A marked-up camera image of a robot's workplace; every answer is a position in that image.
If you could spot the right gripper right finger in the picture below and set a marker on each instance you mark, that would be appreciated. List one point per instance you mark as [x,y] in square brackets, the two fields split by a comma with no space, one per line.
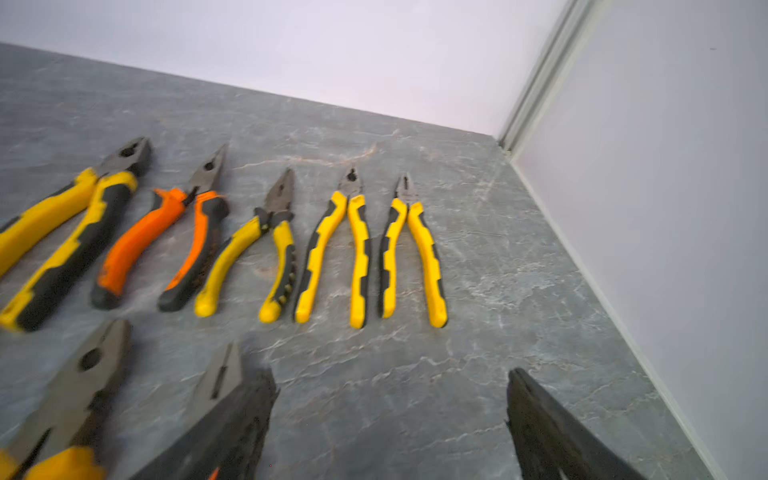
[550,443]

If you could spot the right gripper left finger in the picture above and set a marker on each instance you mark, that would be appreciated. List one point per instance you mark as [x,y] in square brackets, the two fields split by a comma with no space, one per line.
[259,395]

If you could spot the orange handled pliers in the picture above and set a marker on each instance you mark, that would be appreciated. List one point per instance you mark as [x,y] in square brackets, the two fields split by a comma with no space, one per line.
[214,425]

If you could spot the yellow long nose pliers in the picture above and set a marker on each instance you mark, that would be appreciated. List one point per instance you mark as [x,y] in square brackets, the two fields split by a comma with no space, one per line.
[56,440]

